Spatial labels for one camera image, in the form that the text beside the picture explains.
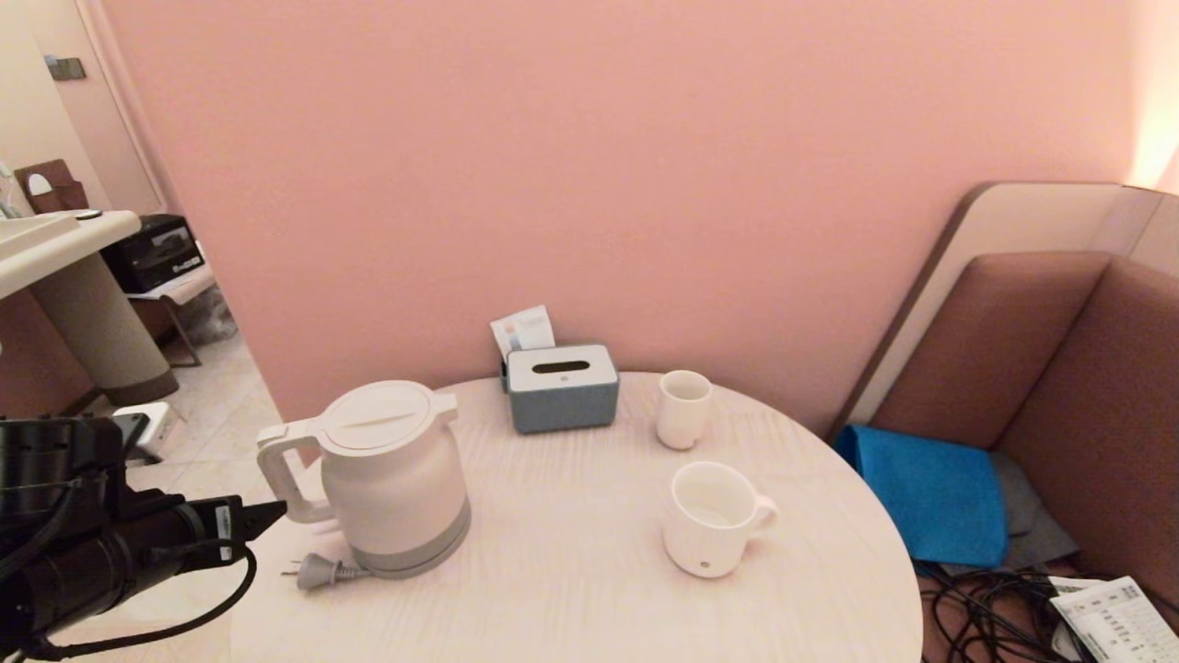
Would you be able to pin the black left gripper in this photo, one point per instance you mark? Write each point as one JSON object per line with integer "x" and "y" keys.
{"x": 64, "y": 460}

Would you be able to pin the white electric kettle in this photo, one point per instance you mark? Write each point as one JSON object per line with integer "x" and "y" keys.
{"x": 396, "y": 479}

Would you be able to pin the grey power plug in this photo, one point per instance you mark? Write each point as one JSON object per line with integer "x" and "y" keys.
{"x": 322, "y": 573}

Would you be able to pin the grey round kettle base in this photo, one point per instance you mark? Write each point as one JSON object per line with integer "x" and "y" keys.
{"x": 410, "y": 574}

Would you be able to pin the clear plastic bag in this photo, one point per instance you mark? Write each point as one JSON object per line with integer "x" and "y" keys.
{"x": 207, "y": 320}

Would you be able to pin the small white metal-legged stool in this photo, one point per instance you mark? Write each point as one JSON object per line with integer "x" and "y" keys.
{"x": 184, "y": 286}

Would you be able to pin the black box appliance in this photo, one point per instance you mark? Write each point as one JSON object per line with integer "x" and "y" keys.
{"x": 152, "y": 256}

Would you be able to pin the white paper sachets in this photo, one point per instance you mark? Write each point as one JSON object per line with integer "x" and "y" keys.
{"x": 523, "y": 329}

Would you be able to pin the grey tissue box white lid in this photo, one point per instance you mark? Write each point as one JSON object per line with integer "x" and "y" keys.
{"x": 562, "y": 401}

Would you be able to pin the white sink counter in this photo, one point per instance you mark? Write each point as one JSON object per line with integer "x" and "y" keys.
{"x": 55, "y": 247}

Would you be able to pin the brown tissue holder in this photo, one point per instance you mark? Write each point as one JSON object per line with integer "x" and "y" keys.
{"x": 64, "y": 193}

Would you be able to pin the chrome faucet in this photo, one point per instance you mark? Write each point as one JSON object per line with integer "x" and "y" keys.
{"x": 7, "y": 205}

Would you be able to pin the white ribbed mug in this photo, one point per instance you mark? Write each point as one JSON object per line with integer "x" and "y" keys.
{"x": 705, "y": 543}

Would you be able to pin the blue folded cloth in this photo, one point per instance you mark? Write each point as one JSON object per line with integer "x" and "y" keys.
{"x": 930, "y": 497}

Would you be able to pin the grey folded cloth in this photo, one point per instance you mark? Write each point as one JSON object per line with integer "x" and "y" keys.
{"x": 1027, "y": 529}

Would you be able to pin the beige rounded backrest panel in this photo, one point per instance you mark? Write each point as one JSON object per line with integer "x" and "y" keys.
{"x": 1013, "y": 221}

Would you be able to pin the brown upholstered sofa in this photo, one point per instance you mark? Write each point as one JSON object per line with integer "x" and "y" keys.
{"x": 1087, "y": 414}

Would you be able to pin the printed white paper sheet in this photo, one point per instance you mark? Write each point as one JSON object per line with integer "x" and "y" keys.
{"x": 1114, "y": 626}

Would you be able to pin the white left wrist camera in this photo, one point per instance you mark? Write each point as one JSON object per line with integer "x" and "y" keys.
{"x": 158, "y": 424}

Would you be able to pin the beige sink pedestal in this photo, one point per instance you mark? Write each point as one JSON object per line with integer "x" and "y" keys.
{"x": 101, "y": 341}

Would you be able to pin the grey wall switch plate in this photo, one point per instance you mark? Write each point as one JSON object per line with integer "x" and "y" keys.
{"x": 67, "y": 68}

